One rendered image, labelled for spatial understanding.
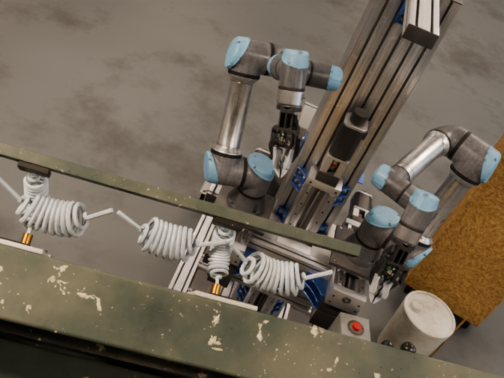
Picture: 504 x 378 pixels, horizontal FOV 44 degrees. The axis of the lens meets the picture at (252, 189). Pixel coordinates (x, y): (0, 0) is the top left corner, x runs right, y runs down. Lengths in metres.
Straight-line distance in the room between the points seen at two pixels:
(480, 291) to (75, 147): 2.60
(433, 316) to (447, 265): 0.42
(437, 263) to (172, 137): 1.92
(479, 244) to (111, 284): 2.94
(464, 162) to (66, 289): 1.56
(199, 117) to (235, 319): 3.69
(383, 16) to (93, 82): 2.90
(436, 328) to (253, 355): 2.56
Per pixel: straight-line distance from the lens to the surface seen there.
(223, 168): 2.23
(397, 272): 1.81
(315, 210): 2.47
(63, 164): 1.04
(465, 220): 3.60
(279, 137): 1.74
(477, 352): 4.07
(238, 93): 2.19
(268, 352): 0.95
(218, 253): 1.09
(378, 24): 2.11
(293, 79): 1.72
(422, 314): 3.46
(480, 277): 3.81
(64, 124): 4.20
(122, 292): 0.93
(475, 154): 2.18
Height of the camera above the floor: 2.65
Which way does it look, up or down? 40 degrees down
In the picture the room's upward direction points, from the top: 24 degrees clockwise
